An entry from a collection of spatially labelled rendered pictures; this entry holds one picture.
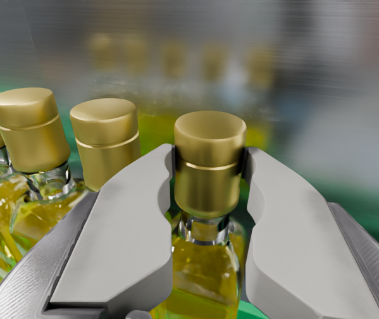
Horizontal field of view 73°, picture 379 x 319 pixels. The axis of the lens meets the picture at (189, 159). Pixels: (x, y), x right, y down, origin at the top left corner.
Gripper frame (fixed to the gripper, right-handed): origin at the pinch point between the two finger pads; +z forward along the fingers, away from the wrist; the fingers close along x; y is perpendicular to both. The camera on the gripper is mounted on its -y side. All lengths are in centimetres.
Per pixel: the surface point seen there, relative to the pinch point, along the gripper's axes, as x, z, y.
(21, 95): -11.0, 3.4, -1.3
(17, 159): -11.6, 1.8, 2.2
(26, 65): -23.3, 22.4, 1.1
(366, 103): 12.3, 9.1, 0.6
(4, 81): -28.3, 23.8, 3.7
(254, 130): 4.5, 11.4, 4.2
